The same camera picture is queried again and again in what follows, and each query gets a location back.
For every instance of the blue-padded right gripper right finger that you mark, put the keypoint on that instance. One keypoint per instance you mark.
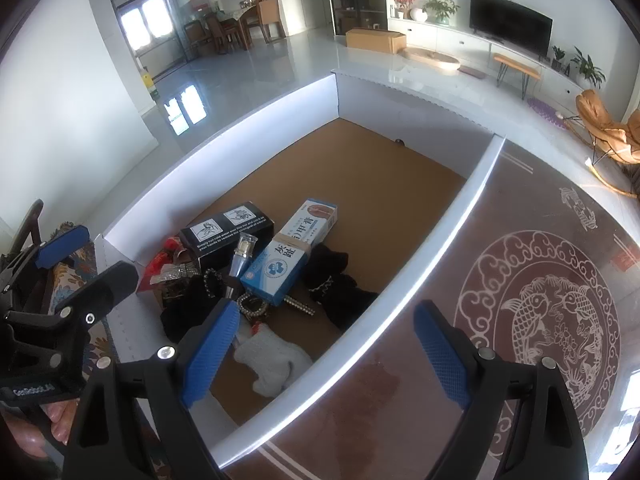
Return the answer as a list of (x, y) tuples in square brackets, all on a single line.
[(545, 441)]

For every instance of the orange lounge chair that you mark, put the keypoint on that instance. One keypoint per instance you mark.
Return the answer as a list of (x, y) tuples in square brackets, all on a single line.
[(618, 141)]

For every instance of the black box with pictures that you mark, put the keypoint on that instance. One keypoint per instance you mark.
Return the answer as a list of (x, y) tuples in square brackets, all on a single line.
[(211, 242)]

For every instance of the black flat television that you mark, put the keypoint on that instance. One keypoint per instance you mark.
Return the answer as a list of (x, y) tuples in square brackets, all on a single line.
[(512, 22)]

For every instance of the black fabric pouch with chain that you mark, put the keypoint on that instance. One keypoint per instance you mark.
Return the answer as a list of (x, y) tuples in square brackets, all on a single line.
[(325, 279)]

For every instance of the wooden dining table set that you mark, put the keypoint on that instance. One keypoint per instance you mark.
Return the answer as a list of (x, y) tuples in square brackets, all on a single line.
[(218, 32)]

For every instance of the blue white medicine box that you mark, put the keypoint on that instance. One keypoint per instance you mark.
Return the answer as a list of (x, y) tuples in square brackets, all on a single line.
[(273, 272)]

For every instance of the blue perfume bottle glass cap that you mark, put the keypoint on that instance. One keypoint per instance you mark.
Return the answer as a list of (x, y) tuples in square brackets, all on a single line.
[(241, 258)]

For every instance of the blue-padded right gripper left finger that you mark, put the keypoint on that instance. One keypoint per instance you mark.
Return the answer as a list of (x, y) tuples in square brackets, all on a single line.
[(106, 441)]

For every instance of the cardboard box on floor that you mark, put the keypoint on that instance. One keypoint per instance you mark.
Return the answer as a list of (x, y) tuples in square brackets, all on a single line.
[(377, 40)]

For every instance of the green plant beside television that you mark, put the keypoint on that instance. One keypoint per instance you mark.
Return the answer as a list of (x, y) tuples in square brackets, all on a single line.
[(589, 75)]

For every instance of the green potted plant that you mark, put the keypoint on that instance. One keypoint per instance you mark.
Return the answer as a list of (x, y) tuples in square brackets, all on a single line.
[(441, 10)]

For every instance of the wooden bench with metal legs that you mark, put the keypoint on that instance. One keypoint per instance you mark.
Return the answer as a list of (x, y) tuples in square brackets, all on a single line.
[(528, 73)]

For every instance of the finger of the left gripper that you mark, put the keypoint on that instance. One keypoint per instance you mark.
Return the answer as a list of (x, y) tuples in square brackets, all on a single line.
[(61, 247), (95, 300)]

